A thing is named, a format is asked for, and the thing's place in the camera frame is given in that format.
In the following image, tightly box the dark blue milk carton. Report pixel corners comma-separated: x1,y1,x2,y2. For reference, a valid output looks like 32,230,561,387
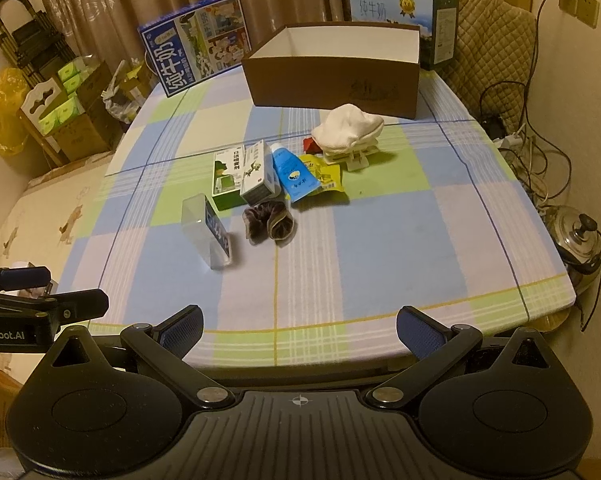
138,0,254,98

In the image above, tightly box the large cardboard box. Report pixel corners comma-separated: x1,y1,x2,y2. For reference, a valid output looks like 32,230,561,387
20,60,114,166

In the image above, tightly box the white hair clip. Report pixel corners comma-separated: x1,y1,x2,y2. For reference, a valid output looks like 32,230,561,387
321,140,381,173

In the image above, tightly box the black folding cart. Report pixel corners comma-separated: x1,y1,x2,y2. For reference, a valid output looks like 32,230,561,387
0,0,76,91

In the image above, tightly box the beige quilted chair cover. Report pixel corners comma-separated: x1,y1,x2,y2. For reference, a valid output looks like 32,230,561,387
438,0,536,111

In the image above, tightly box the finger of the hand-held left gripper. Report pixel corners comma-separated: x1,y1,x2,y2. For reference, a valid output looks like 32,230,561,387
0,288,109,322
0,265,51,293

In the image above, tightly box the white power strip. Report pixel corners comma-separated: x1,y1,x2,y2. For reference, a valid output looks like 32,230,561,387
491,130,531,152

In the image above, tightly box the light blue milk carton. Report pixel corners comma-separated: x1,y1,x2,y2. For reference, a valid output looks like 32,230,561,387
348,0,460,71

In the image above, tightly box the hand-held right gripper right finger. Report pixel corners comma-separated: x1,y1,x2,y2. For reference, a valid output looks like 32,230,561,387
365,304,561,409

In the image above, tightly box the white cloth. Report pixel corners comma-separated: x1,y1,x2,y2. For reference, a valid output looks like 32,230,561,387
311,103,385,153

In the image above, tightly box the white medicine box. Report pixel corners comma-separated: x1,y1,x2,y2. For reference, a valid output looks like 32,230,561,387
239,139,281,206

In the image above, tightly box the brown cardboard box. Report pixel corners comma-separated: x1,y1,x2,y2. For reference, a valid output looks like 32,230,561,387
241,22,421,120

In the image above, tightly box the stack of green tissue packs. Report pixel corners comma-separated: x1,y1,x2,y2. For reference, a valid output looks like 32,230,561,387
38,57,88,128

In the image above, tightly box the clear plastic case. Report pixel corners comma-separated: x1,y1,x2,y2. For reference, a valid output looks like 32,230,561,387
181,194,234,271

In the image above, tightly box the yellow snack packet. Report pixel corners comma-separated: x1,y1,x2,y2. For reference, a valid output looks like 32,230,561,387
299,154,346,196

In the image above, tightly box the yellow plastic bag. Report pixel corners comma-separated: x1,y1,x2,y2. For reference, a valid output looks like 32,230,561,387
0,67,31,156

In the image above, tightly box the empty wall socket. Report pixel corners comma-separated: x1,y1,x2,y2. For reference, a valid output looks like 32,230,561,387
578,0,600,28

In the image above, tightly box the small cardboard box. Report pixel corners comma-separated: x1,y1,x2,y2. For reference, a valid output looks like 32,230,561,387
111,59,154,111

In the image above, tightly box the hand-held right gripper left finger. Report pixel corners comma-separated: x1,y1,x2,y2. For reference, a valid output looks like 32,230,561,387
45,304,235,411

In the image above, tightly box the black plug cable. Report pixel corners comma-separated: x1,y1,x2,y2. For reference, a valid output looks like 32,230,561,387
518,0,574,136

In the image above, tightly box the grey plastic bag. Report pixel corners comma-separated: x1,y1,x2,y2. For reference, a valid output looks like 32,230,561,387
102,85,146,123

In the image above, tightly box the cream printed bed sheet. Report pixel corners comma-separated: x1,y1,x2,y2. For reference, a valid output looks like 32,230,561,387
0,152,126,361

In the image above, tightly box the blue cream tube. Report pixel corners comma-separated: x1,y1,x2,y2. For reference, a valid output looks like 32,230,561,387
270,142,321,204

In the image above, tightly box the green medicine box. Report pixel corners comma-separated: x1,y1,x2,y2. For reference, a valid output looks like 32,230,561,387
211,147,248,211

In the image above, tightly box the brown velvet scrunchie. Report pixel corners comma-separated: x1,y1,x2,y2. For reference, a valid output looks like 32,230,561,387
243,200,296,247

